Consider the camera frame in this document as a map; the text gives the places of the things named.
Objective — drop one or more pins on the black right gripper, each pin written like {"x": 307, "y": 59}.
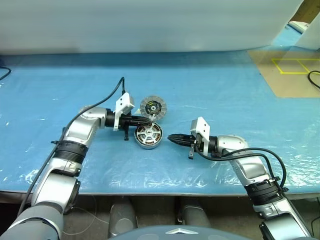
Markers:
{"x": 197, "y": 141}

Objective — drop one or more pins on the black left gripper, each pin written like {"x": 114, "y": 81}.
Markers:
{"x": 126, "y": 123}

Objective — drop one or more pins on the grey round motor end disc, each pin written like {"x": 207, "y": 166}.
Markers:
{"x": 143, "y": 107}

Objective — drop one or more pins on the motor stator with copper windings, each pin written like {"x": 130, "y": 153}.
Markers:
{"x": 147, "y": 146}

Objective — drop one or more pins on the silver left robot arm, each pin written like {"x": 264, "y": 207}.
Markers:
{"x": 82, "y": 127}

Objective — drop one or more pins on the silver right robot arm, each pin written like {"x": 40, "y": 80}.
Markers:
{"x": 250, "y": 167}

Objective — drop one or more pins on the small white paper scrap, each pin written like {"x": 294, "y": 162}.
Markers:
{"x": 137, "y": 111}

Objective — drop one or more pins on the grey rounded shape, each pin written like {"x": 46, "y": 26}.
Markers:
{"x": 195, "y": 212}
{"x": 123, "y": 217}

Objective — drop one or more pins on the grey robot torso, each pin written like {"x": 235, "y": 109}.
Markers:
{"x": 177, "y": 233}

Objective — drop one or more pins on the white foam backdrop sheet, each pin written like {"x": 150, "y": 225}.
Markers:
{"x": 125, "y": 25}

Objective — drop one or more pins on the brown cardboard sheet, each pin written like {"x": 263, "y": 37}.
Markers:
{"x": 280, "y": 82}

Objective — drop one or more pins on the yellow tape marking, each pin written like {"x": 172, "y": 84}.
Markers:
{"x": 287, "y": 59}

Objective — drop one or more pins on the white papers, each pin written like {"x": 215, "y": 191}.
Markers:
{"x": 297, "y": 25}

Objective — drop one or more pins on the white upright panel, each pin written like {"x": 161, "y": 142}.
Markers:
{"x": 310, "y": 35}

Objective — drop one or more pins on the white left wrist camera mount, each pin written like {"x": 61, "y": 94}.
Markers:
{"x": 123, "y": 103}

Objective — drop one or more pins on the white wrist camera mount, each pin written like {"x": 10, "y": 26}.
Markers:
{"x": 123, "y": 103}
{"x": 201, "y": 127}

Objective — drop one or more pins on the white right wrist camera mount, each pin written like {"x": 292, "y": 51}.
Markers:
{"x": 201, "y": 127}

